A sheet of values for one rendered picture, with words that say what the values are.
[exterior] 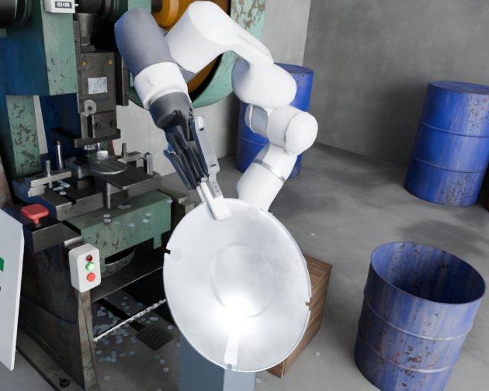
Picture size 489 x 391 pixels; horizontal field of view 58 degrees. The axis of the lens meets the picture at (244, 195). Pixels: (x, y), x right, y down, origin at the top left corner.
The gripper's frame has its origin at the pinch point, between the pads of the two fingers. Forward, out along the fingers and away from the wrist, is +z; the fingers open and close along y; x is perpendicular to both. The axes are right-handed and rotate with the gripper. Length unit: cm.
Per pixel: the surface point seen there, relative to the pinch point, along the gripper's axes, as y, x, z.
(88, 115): -68, 18, -56
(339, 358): -86, 90, 62
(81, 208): -85, 10, -31
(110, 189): -80, 21, -33
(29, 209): -71, -9, -30
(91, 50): -59, 23, -75
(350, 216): -143, 212, 7
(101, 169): -79, 20, -41
